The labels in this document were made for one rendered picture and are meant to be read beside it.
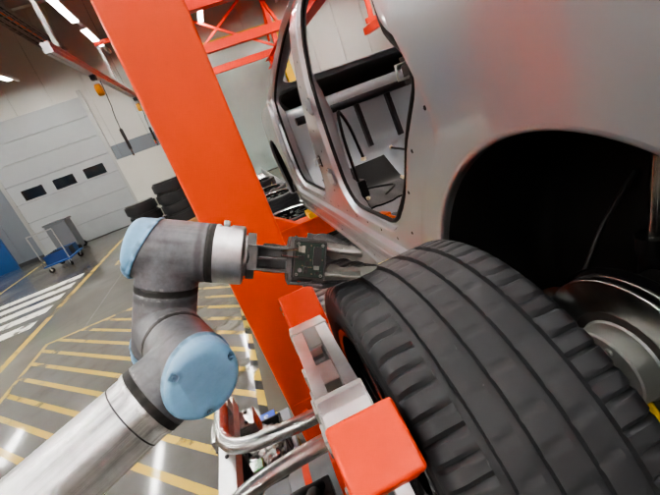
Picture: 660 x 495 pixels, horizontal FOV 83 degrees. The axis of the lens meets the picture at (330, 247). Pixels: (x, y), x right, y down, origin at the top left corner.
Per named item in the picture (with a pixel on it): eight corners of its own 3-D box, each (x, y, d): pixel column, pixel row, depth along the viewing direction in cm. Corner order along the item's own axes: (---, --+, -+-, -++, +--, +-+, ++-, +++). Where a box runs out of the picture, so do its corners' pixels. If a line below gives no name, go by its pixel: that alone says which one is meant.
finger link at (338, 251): (385, 267, 58) (327, 262, 57) (374, 264, 64) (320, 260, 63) (387, 247, 58) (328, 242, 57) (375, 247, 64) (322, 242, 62)
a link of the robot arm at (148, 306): (137, 389, 50) (141, 299, 48) (123, 355, 59) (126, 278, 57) (207, 374, 56) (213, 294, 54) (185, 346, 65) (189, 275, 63)
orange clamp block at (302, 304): (329, 321, 73) (310, 282, 77) (292, 339, 72) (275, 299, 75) (330, 330, 79) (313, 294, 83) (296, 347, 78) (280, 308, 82)
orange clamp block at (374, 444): (420, 474, 41) (430, 467, 34) (357, 511, 40) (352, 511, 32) (389, 412, 45) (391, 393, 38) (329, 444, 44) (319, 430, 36)
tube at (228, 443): (333, 427, 60) (310, 377, 57) (219, 487, 57) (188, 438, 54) (308, 366, 77) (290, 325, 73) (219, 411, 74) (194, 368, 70)
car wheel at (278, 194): (277, 203, 599) (271, 190, 591) (308, 197, 560) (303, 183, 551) (249, 221, 551) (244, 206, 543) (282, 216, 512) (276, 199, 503)
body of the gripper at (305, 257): (327, 289, 55) (243, 284, 53) (318, 282, 63) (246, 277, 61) (331, 237, 55) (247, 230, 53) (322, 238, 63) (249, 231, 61)
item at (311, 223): (336, 230, 299) (321, 190, 288) (275, 256, 291) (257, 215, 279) (330, 226, 315) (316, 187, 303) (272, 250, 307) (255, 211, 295)
